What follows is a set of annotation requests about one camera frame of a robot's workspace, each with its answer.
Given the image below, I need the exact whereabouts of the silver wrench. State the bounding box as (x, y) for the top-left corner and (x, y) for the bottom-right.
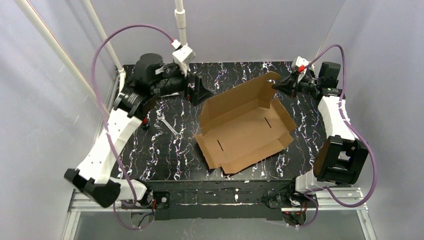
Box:
(156, 112), (182, 139)

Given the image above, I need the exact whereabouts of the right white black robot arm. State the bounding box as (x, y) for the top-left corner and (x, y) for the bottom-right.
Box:
(273, 56), (369, 193)

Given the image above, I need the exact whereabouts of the aluminium rail base frame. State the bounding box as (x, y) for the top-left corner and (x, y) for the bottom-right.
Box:
(62, 61), (379, 240)

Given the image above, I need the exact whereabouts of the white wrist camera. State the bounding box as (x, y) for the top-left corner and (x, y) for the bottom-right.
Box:
(171, 39), (196, 77)
(291, 56), (310, 83)

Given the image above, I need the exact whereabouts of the white pvc pipe frame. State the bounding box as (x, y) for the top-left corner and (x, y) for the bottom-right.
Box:
(18, 0), (177, 97)

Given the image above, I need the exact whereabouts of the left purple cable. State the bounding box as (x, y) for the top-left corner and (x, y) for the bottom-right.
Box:
(91, 23), (176, 231)

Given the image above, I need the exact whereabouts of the purple cable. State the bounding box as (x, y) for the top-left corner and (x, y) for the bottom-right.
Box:
(299, 44), (379, 228)
(91, 23), (176, 231)

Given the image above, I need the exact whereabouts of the brown cardboard box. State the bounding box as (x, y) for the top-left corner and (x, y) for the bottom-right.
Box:
(194, 71), (297, 175)

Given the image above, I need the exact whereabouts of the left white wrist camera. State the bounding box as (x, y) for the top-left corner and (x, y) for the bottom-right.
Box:
(171, 39), (196, 77)

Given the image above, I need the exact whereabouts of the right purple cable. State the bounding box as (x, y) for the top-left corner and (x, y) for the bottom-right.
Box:
(299, 44), (379, 228)

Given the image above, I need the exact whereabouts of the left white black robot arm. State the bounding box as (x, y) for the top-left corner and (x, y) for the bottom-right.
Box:
(64, 53), (213, 208)

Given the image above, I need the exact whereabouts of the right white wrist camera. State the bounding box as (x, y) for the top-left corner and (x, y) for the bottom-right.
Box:
(291, 56), (310, 83)

